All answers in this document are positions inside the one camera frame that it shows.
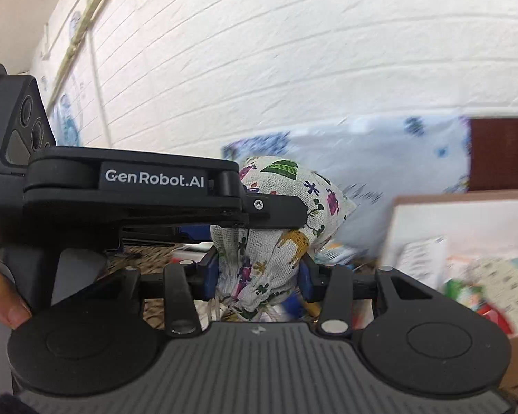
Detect printed cloth drawstring pouch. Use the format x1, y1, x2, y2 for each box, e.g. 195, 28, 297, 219
210, 156, 356, 322

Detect person's left hand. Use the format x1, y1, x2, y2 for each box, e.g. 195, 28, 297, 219
0, 262, 33, 348

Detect white printed paper box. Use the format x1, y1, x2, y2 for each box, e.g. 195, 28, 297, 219
397, 236, 447, 290

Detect floral plastic bag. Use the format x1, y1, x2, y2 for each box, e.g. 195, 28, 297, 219
222, 115, 471, 257

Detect brown cardboard storage box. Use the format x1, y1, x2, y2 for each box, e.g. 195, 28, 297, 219
380, 191, 518, 400

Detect white patterned shoe insole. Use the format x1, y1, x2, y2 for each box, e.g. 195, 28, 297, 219
470, 257, 518, 335

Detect dark brown board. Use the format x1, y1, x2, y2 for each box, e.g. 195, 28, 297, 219
469, 118, 518, 191

